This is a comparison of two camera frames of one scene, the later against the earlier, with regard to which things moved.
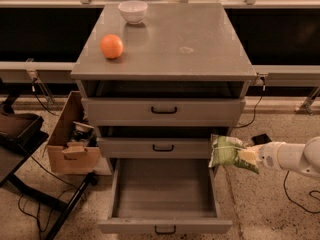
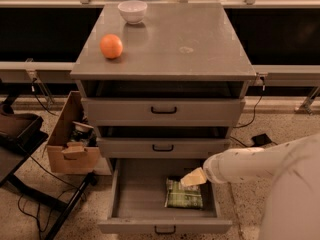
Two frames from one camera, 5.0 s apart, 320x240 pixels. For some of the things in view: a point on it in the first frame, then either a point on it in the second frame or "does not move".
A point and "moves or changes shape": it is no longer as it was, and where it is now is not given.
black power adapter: x=261 y=139 does not move
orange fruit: x=111 y=46 does not move
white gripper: x=268 y=156 -> x=212 y=169
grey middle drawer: x=155 y=148 does not move
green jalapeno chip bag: x=225 y=152 moves or changes shape
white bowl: x=133 y=11 does not move
